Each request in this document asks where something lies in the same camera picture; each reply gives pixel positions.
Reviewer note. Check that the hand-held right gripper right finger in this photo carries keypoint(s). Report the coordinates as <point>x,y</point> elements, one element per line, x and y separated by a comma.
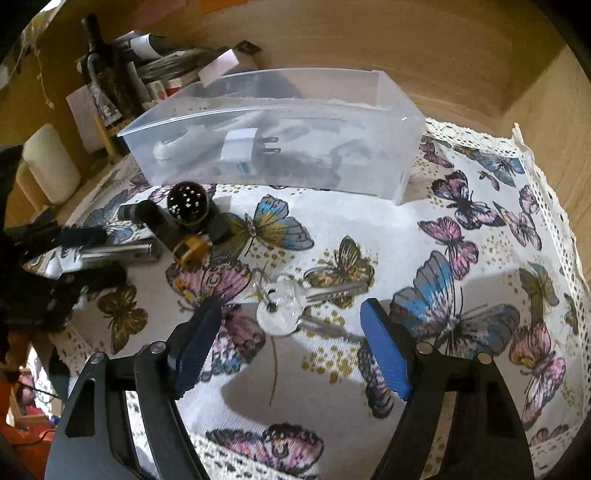
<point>383,346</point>

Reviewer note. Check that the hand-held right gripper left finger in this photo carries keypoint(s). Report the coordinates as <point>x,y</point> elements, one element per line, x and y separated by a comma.
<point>199,341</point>

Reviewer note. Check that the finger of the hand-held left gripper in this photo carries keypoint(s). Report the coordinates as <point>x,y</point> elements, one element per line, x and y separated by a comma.
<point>99,278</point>
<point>74,236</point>

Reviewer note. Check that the silver metal cylinder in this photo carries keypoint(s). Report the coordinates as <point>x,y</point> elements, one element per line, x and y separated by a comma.
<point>121,252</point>

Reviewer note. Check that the silver slim key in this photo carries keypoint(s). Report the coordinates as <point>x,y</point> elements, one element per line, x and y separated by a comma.
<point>332,330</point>

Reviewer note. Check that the silver round-head key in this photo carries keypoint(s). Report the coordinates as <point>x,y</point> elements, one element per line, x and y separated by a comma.
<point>281,316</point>

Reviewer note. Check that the clear plastic container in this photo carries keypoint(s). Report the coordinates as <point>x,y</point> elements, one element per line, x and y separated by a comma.
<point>369,138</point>

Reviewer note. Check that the beige pillar candle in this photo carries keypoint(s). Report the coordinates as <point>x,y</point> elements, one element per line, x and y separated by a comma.
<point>30,189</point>

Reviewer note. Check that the white pillar candle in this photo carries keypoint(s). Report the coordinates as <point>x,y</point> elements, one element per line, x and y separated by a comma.
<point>51,161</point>

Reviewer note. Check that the butterfly print tablecloth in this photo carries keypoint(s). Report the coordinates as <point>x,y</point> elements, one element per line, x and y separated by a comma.
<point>415,258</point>

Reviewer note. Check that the black round pin connector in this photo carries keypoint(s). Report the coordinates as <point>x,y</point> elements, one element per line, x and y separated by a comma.
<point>187,203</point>

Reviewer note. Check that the dark wine bottle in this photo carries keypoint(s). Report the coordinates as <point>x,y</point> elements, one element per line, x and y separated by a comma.
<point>105,74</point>

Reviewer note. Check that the white plug adapter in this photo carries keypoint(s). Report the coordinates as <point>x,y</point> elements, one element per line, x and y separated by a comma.
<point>238,145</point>

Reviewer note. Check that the white label bottle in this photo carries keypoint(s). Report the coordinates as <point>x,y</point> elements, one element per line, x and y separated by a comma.
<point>143,46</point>

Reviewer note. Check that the white paper card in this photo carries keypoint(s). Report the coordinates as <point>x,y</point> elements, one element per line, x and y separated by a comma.
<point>218,67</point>

